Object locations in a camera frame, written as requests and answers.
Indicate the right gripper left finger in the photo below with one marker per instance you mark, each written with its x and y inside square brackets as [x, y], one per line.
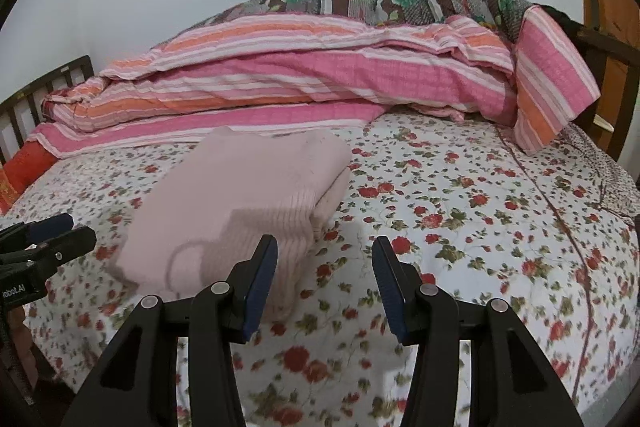
[134, 381]

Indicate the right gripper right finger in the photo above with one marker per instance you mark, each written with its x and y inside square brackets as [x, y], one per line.
[513, 382]

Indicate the pink knit sweater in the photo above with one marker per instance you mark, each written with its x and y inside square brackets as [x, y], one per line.
[209, 212]

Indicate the patchwork floral blanket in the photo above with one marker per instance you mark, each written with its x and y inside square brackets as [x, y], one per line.
[502, 16]

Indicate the dark wooden footboard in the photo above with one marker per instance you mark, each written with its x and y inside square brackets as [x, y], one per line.
[597, 50]

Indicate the dark wooden headboard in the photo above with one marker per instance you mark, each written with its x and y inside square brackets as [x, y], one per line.
[21, 112]

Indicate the floral bed sheet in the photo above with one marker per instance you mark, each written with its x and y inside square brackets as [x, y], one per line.
[465, 207]

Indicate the red pillow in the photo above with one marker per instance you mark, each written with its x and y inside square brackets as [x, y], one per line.
[21, 171]

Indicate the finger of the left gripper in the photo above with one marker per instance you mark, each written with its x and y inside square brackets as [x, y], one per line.
[25, 234]
[51, 254]

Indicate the orange wooden door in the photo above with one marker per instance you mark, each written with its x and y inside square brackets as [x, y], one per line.
[618, 19]

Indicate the pink striped quilt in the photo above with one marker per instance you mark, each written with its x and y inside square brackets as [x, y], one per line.
[283, 72]

